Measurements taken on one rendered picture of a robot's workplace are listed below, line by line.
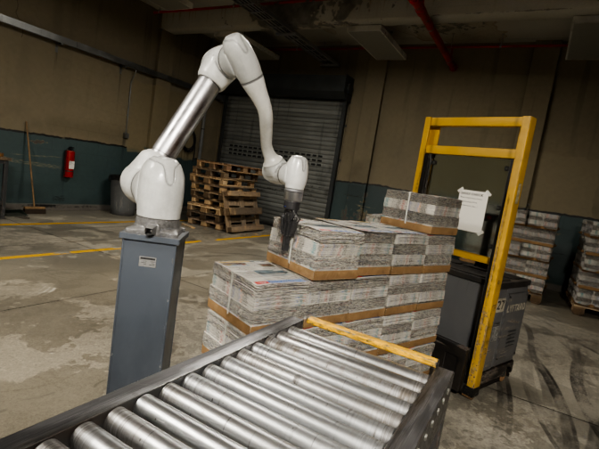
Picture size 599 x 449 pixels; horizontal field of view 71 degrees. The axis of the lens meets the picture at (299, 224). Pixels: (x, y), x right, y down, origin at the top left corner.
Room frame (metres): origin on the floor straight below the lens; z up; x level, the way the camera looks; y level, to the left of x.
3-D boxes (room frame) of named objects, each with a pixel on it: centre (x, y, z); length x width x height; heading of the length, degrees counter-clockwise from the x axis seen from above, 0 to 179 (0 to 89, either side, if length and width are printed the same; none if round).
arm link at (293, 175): (1.96, 0.06, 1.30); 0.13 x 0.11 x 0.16; 40
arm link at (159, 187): (1.53, 0.52, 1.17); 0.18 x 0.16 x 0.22; 40
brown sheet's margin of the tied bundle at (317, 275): (1.96, -0.16, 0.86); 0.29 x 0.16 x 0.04; 129
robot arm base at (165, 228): (1.50, 0.52, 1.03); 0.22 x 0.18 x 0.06; 7
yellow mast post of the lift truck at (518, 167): (2.66, -1.29, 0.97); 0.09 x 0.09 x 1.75; 40
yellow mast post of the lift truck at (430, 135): (3.16, -0.86, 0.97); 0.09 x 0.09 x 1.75; 40
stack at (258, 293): (2.16, -0.19, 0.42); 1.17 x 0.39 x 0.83; 130
